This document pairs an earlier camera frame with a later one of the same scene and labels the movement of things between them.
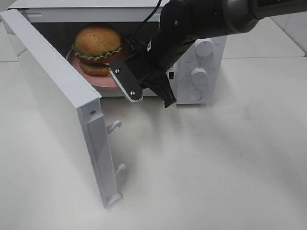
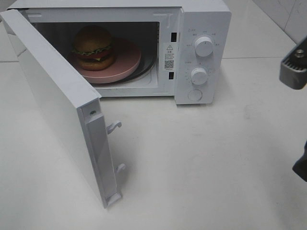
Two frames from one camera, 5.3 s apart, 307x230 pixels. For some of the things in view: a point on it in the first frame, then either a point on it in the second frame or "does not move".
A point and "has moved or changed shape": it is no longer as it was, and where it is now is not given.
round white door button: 195,95 does not move
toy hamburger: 94,47 has moved or changed shape
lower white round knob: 199,76 does not move
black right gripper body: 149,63 to 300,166
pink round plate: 105,80 has moved or changed shape
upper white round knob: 204,47 does not move
